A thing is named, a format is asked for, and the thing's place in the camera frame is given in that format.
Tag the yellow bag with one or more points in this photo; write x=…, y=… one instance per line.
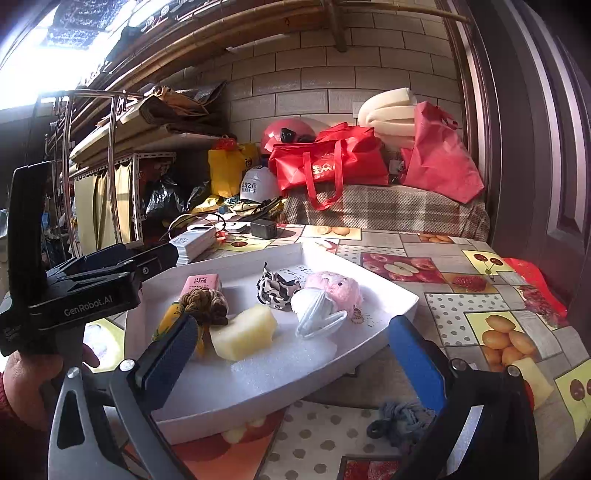
x=226, y=170

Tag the pink tissue packet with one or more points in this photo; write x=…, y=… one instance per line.
x=203, y=282

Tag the steel pipe rail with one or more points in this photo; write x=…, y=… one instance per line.
x=111, y=138

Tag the fruit print tablecloth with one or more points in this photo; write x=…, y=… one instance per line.
x=461, y=323

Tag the white helmet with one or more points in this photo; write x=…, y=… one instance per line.
x=258, y=184

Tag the person's left hand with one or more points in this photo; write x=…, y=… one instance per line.
x=27, y=383

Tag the white power bank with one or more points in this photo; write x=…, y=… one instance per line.
x=191, y=242

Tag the red plastic bag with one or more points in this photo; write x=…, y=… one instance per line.
x=438, y=157

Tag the yellow curtain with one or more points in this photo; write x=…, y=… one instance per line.
x=87, y=207

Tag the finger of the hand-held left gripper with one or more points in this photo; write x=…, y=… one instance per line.
x=157, y=261
x=101, y=258

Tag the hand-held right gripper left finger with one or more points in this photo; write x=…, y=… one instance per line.
x=171, y=355

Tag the yellow sponge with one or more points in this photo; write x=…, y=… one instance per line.
x=244, y=332

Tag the yellow plastic sheet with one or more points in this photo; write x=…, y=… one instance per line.
x=205, y=203

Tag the bamboo poles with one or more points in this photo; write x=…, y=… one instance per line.
x=277, y=23

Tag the white face mask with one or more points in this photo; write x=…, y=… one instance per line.
x=314, y=309

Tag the person's left forearm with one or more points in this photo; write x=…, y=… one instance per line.
x=14, y=443

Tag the brown wooden door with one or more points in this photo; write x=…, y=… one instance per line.
x=531, y=138

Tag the black charger cube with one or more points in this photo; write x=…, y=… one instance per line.
x=263, y=229

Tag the red tote bag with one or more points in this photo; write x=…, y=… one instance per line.
x=332, y=161

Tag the white metal rack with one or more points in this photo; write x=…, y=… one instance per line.
x=147, y=157

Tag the zebra print scrunchie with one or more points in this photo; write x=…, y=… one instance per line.
x=274, y=288

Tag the pink plush toy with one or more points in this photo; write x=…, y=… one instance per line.
x=337, y=288

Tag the red printed bag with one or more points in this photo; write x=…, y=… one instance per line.
x=535, y=286

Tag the white round charger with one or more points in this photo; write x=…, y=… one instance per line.
x=233, y=227

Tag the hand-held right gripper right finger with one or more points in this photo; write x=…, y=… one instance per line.
x=411, y=350

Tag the white cardboard box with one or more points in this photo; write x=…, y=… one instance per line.
x=374, y=318

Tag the white foam rolls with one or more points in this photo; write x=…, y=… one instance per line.
x=383, y=108

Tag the plaid covered bench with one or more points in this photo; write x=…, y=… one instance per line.
x=392, y=207

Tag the red helmet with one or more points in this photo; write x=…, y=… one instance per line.
x=286, y=131

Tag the black plastic bag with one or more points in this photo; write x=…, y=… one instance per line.
x=161, y=198

